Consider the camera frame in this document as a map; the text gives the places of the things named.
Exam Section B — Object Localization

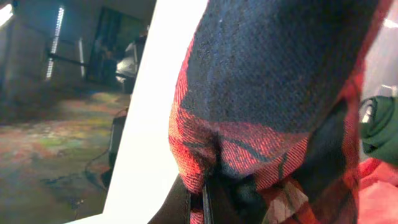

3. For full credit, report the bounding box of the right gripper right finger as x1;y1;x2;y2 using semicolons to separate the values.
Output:
203;180;264;224

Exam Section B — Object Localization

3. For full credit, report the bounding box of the pink garment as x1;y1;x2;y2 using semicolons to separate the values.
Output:
358;158;397;224

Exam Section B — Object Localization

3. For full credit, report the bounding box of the red plaid flannel shirt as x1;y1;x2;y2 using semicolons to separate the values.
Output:
169;0;392;223

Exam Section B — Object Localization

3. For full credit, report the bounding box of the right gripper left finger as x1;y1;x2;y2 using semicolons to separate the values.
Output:
148;175;191;224

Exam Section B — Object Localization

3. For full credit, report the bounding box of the dark green garment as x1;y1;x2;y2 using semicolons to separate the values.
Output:
360;96;397;166

